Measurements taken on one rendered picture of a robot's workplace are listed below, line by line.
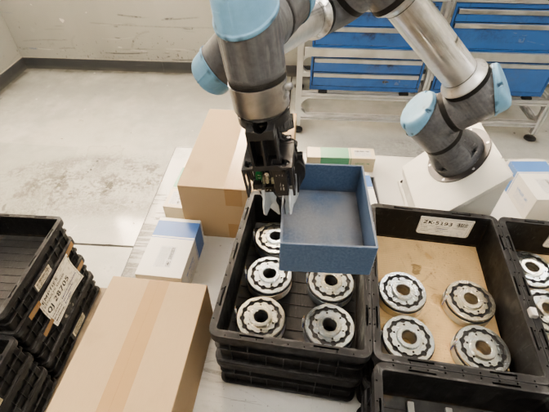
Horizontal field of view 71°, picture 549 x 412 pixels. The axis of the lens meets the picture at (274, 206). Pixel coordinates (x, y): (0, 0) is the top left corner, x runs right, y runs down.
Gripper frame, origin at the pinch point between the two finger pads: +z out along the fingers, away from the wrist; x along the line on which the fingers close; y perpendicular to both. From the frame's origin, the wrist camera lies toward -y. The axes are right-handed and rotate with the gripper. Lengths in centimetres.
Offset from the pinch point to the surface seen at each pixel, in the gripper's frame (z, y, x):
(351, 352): 21.2, 16.2, 10.9
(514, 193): 50, -53, 67
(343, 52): 57, -192, 16
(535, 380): 25, 18, 41
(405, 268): 33.4, -10.9, 25.0
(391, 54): 61, -192, 45
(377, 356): 21.8, 16.4, 15.3
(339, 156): 39, -63, 11
